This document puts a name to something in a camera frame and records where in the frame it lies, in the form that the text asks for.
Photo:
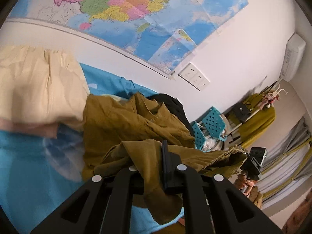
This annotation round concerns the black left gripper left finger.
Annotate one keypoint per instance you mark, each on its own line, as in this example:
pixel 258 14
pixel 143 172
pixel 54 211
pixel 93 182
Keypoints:
pixel 118 212

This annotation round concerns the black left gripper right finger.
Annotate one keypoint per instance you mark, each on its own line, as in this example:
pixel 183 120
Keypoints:
pixel 178 178

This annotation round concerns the olive brown shirt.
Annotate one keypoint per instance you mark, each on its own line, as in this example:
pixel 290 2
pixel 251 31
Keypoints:
pixel 116 134

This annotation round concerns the person's right hand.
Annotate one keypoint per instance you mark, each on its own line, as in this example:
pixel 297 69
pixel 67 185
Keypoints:
pixel 246 186

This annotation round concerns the grey window curtain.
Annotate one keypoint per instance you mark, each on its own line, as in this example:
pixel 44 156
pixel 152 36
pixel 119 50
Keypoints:
pixel 287 166

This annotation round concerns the mustard yellow hanging cloth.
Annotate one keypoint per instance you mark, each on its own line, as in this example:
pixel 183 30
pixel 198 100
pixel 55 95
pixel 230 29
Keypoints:
pixel 251 130

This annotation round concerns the teal perforated storage basket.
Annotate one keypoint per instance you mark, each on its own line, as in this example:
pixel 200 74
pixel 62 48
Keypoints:
pixel 210 130

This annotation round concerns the black bag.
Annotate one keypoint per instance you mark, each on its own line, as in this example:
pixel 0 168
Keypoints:
pixel 241 111

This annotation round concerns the black garment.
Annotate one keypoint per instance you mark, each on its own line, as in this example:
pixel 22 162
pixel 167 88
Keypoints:
pixel 175 107

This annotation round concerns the plush doll toy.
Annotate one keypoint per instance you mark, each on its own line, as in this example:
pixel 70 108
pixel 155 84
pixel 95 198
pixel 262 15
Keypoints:
pixel 268 100

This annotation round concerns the blue bed sheet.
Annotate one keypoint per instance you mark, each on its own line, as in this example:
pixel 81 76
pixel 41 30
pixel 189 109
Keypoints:
pixel 38 173

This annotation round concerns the cream pillow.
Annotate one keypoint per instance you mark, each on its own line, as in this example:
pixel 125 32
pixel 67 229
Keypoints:
pixel 40 90

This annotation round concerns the white wall socket panel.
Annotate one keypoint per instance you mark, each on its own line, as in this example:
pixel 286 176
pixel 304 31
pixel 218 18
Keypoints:
pixel 192 75

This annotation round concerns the white wall air conditioner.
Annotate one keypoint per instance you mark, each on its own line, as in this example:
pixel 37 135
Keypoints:
pixel 294 52

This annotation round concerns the colourful wall map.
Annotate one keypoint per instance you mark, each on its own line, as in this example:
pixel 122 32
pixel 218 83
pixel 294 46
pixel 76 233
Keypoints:
pixel 160 33

